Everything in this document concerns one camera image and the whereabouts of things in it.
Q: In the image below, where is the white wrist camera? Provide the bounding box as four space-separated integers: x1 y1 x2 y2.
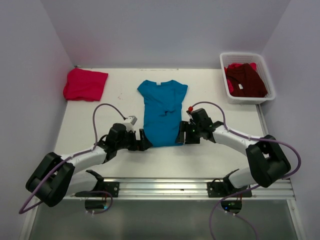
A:
186 106 196 121
122 115 138 132

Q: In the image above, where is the dark red t shirt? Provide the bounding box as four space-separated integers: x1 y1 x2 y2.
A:
225 63 268 98

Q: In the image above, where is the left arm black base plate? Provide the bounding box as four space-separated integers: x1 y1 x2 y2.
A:
74 181 120 199

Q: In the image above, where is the blue t shirt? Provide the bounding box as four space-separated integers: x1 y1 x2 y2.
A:
137 80 188 148

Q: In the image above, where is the folded pink t shirt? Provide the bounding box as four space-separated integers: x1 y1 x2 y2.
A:
62 68 109 102

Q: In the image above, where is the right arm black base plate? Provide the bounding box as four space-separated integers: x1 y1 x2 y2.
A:
206 178 250 198

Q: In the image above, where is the aluminium front rail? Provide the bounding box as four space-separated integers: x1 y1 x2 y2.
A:
64 176 295 200

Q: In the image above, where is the white plastic laundry basket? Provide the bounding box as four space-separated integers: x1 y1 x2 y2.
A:
219 52 276 105

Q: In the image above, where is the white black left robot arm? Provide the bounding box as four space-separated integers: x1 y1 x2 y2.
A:
25 123 153 207

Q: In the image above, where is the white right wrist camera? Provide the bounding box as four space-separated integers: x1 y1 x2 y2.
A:
186 106 196 121

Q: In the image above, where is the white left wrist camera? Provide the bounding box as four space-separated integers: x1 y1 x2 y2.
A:
122 115 138 132

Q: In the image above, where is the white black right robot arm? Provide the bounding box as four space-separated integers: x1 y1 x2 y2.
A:
175 108 291 195

